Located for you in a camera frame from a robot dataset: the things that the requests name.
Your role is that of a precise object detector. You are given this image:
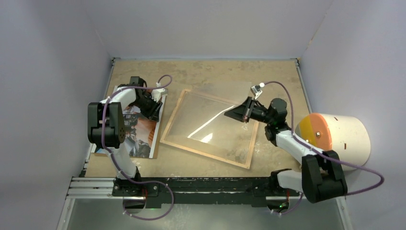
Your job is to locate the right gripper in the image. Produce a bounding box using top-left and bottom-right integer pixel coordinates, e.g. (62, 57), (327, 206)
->
(224, 97), (273, 125)

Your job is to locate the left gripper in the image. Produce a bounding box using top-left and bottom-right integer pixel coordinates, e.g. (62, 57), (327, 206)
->
(131, 95), (162, 122)

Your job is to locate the glossy photo print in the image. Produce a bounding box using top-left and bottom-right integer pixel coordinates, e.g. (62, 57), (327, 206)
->
(96, 97), (164, 158)

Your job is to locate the wooden picture frame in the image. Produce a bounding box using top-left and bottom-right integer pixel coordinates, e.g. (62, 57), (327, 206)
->
(160, 89), (259, 169)

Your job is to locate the clear acrylic sheet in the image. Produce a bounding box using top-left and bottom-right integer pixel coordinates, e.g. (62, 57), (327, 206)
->
(164, 81), (254, 151)

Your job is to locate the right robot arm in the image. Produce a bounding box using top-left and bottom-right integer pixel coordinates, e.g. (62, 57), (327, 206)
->
(224, 97), (348, 203)

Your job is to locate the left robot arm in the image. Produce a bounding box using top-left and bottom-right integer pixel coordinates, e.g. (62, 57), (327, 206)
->
(87, 77), (168, 196)

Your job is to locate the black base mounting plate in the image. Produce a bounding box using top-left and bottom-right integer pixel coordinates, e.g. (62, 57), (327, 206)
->
(112, 177), (298, 208)

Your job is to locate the white cylinder with orange face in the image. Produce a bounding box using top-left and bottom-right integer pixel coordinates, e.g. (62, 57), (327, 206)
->
(295, 113), (371, 166)

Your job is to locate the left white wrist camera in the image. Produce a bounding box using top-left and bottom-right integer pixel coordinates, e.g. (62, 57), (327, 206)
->
(151, 82), (168, 102)

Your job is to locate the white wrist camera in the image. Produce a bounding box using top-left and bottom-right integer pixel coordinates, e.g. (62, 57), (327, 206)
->
(250, 82), (265, 100)
(151, 82), (168, 102)

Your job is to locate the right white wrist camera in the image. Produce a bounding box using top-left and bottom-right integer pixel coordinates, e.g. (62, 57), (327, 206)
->
(250, 82), (265, 100)

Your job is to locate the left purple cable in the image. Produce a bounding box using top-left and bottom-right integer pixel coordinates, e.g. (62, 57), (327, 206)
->
(101, 74), (174, 222)

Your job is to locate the aluminium rail frame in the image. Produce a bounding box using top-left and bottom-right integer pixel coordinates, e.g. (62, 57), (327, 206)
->
(58, 177), (353, 230)

